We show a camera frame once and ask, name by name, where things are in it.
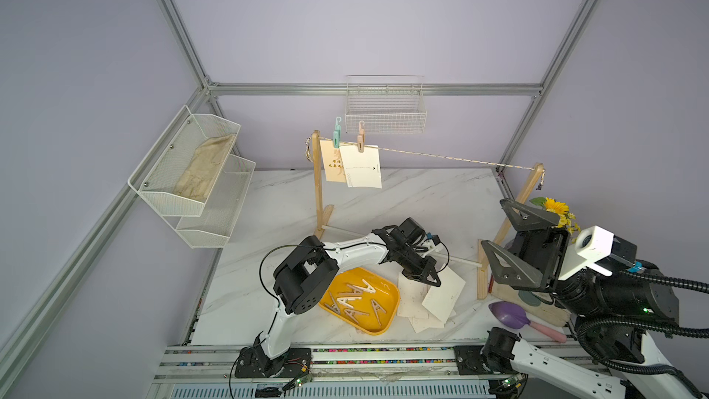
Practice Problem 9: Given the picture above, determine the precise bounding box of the green clothespin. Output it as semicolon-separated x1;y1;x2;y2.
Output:
332;116;342;150

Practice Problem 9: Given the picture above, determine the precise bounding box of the white wire basket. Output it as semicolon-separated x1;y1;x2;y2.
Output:
345;75;428;135

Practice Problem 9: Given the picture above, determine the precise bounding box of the wooden string rack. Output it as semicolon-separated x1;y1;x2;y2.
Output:
305;130;546;300

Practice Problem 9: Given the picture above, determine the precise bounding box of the beige glove in shelf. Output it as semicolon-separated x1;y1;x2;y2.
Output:
173;134;237;203

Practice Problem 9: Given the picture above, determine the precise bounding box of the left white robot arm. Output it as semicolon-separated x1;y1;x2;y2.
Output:
229;217;441;379

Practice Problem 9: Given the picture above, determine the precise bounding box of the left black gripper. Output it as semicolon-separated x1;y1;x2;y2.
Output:
396;246;441;287

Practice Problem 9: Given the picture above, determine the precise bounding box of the pink clothespin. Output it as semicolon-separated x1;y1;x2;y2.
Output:
356;120;366;153
370;299;387;328
345;308;369;323
337;286;363;299

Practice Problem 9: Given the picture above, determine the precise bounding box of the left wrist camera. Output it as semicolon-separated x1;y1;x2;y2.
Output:
422;233;441;249

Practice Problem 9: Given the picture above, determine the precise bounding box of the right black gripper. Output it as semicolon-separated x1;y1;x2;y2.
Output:
483;199;597;315

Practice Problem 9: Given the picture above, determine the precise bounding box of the yellow plastic tray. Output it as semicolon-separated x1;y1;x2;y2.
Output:
319;268;401;335

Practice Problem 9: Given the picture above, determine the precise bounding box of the white mesh wall shelf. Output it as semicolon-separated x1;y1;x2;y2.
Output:
127;106;256;249

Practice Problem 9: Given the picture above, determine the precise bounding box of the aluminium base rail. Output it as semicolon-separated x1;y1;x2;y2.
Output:
148;341;524;398

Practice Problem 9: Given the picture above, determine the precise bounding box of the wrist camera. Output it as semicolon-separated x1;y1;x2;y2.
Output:
574;225;643;277
422;233;441;249

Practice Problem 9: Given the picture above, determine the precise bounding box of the white postcard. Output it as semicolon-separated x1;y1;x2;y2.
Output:
398;273;428;320
409;316;445;334
340;144;382;188
422;267;466;323

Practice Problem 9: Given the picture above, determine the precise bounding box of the white clothespin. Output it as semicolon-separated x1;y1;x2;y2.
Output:
353;279;377;295
336;297;362;310

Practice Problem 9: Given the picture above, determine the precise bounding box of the purple pink scoop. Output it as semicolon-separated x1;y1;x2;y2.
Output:
489;301;567;344

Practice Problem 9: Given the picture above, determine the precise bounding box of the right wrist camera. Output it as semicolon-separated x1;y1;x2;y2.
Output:
574;225;643;277

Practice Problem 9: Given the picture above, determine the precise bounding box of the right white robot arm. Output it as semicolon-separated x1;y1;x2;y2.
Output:
454;199;708;398

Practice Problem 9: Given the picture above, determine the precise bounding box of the purple vase with flowers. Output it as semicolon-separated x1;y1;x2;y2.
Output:
530;197;582;234

